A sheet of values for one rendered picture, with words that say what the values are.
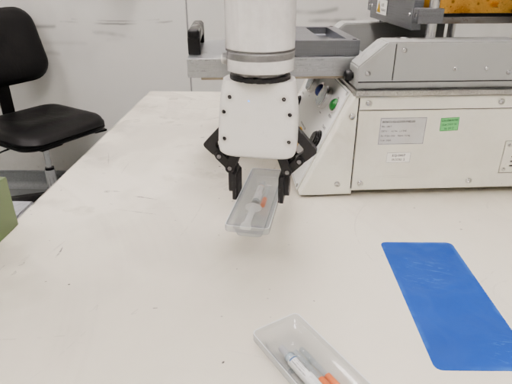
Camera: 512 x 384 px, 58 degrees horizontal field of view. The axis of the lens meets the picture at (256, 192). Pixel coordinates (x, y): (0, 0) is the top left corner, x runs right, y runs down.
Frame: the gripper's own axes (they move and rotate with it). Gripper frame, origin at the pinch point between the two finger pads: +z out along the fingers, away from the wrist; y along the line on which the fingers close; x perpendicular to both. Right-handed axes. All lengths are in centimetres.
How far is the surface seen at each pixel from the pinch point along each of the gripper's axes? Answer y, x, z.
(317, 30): 4.7, 38.7, -16.2
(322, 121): 7.4, 20.7, -3.4
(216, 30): -50, 166, -1
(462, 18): 28.0, 25.2, -20.0
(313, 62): 5.4, 19.0, -13.7
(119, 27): -96, 159, -2
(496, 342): 27.8, -17.1, 7.5
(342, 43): 9.7, 21.0, -16.4
